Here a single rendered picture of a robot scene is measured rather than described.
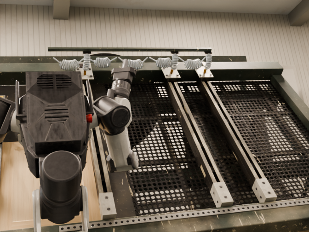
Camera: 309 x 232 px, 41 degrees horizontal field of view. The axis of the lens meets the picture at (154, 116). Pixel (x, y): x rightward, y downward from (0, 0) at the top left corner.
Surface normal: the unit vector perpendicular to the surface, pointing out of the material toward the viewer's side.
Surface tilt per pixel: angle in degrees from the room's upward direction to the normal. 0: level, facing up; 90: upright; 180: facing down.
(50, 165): 67
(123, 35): 90
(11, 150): 57
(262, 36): 90
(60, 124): 82
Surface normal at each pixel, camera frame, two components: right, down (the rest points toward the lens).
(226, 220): 0.14, -0.77
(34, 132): 0.22, -0.44
